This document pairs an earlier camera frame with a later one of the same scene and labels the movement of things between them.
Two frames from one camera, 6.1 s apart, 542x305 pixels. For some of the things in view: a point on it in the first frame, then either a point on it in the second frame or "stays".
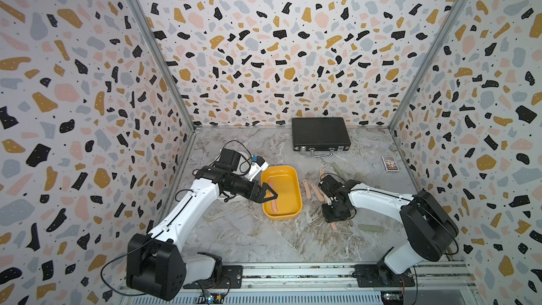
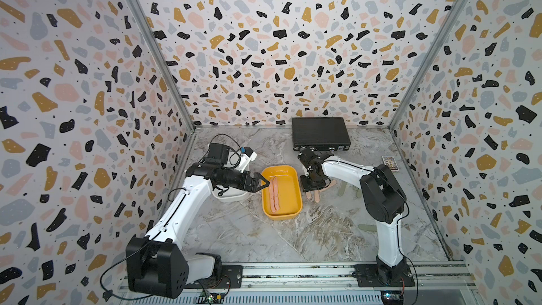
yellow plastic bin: [285, 180] stays
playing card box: [389, 163] stays
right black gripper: [327, 218] -> [315, 188]
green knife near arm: [371, 228] stays
